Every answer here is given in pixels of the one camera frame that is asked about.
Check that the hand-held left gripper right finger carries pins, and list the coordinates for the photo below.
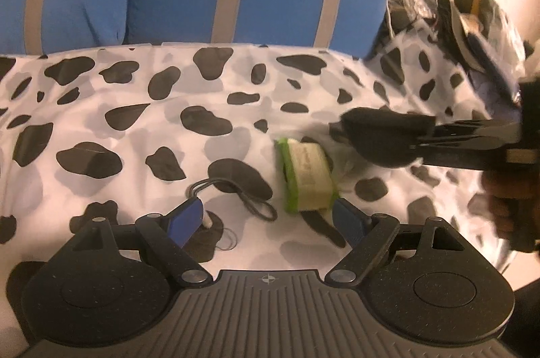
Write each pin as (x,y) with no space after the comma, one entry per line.
(348,221)

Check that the crumpled clear plastic bag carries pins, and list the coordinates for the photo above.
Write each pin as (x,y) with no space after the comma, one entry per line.
(415,1)

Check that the thin black elastic loop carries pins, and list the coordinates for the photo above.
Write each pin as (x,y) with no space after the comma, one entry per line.
(225,240)

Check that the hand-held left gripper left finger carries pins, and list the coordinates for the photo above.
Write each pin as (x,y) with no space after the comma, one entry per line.
(187,221)

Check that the translucent white plastic bag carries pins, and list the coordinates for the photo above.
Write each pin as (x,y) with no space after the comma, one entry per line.
(510,41)

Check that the black half-round soft pad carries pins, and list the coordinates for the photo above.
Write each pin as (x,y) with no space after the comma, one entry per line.
(379,134)

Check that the person's right hand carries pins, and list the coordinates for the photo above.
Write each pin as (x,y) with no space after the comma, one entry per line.
(498,210)

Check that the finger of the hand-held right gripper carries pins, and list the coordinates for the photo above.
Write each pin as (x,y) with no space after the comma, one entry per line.
(472,129)
(460,155)

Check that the cow print blanket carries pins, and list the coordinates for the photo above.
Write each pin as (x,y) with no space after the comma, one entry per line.
(126,122)

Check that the green and white sponge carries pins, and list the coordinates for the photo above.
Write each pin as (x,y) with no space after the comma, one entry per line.
(308,176)

